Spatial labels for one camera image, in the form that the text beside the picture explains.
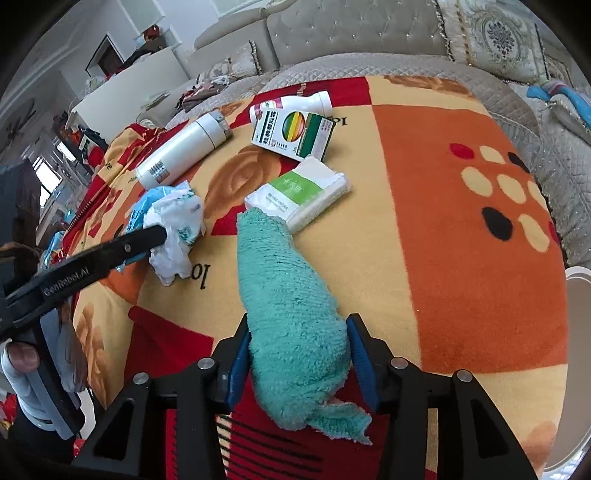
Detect white cabinet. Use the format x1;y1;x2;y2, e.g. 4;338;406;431
69;46;192;141

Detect medicine box with rainbow circle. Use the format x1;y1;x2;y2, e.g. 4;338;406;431
252;107;338;162

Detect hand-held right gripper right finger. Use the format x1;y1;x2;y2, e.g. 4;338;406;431
346;313;541;480

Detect person's left hand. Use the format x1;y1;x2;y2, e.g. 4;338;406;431
0;342;51;425

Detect dark red clothes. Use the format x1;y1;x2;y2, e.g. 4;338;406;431
178;83;232;112

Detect white thermos bottle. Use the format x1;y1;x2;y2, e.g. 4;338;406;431
135;112;232;190

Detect light blue plastic packet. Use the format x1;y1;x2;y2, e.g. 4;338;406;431
124;185;185;273

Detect green fluffy towel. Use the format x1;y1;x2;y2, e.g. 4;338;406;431
236;208;374;446

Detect small ornate beige cushion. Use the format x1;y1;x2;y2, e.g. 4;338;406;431
547;55;575;86

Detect white pill bottle pink label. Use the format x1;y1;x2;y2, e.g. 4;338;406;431
249;91;332;123

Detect white tissue pack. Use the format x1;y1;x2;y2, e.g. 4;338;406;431
244;156;352;234

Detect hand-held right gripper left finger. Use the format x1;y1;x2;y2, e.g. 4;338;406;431
71;313;252;480

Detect large ornate beige cushion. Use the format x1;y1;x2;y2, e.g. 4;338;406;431
436;0;555;84

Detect red orange printed blanket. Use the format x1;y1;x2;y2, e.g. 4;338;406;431
39;74;571;480

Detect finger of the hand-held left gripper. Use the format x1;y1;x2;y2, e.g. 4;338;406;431
0;225;168;340

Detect striped beige cushion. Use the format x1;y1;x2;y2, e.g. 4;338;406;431
203;41;262;84

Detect white round bin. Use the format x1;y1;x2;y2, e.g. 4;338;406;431
564;267;591;474

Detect white tissue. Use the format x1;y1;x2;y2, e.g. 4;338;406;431
143;187;206;287

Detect light blue towel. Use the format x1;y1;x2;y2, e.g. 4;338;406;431
526;80;591;134

